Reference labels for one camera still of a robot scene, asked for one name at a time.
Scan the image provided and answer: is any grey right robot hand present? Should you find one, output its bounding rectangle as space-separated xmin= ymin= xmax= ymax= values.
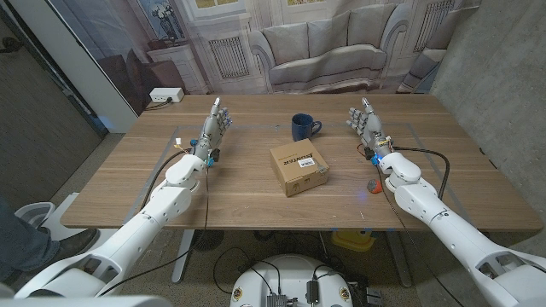
xmin=346 ymin=96 xmax=393 ymax=161

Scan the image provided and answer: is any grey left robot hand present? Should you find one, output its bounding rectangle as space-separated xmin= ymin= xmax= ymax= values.
xmin=190 ymin=96 xmax=234 ymax=162

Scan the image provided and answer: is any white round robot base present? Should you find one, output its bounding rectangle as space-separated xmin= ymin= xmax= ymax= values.
xmin=229 ymin=254 xmax=354 ymax=307

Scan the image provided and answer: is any brown cardboard box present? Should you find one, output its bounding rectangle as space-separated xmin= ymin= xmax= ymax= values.
xmin=269 ymin=137 xmax=330 ymax=198

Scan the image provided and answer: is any black box on base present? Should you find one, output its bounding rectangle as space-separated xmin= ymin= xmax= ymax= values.
xmin=305 ymin=280 xmax=320 ymax=304

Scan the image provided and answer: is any white power strip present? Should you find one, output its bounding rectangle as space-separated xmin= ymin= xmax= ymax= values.
xmin=148 ymin=87 xmax=185 ymax=104

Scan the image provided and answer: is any dark blue ceramic mug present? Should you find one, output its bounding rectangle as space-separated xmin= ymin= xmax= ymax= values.
xmin=291 ymin=113 xmax=323 ymax=142

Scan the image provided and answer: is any printed living room backdrop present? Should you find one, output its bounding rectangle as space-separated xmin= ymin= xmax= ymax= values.
xmin=44 ymin=0 xmax=483 ymax=116

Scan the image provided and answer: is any black round floor foot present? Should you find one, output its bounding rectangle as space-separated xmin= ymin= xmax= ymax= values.
xmin=191 ymin=229 xmax=225 ymax=252

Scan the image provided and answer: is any yellow floor object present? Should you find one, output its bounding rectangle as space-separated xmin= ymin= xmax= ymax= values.
xmin=331 ymin=229 xmax=376 ymax=252

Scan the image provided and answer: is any white table leg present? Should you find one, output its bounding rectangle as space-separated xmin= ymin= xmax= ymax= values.
xmin=171 ymin=229 xmax=195 ymax=285

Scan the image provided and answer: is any white backdrop side panel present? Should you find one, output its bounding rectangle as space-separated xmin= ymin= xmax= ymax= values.
xmin=7 ymin=0 xmax=140 ymax=134

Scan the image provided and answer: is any black shoe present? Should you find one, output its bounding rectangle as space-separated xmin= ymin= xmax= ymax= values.
xmin=46 ymin=229 xmax=102 ymax=264

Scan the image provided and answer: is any white plastic floor base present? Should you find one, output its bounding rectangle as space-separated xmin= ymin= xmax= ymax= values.
xmin=14 ymin=191 xmax=112 ymax=242

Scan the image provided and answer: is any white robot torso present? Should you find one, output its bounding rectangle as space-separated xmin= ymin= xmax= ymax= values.
xmin=0 ymin=295 xmax=174 ymax=307

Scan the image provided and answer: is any blue jeans person leg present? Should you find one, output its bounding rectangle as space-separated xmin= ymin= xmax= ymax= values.
xmin=0 ymin=195 xmax=61 ymax=282

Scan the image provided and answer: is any white wire connector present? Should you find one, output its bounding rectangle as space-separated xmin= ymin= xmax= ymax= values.
xmin=173 ymin=136 xmax=195 ymax=155

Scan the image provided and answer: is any black power strip cord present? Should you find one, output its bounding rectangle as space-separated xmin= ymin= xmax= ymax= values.
xmin=143 ymin=97 xmax=174 ymax=112

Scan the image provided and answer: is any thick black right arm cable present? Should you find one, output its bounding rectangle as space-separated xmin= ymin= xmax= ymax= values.
xmin=391 ymin=145 xmax=451 ymax=201

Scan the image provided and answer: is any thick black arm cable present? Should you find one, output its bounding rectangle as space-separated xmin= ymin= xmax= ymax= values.
xmin=391 ymin=145 xmax=451 ymax=201
xmin=139 ymin=148 xmax=191 ymax=211

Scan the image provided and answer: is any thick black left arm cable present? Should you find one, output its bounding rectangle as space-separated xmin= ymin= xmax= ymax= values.
xmin=139 ymin=148 xmax=191 ymax=211

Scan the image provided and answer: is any thin black left arm wire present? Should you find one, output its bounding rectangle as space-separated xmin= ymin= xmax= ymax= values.
xmin=97 ymin=164 xmax=211 ymax=298

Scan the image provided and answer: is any black door handle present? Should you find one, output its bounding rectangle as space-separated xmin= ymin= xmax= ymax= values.
xmin=0 ymin=37 xmax=23 ymax=55

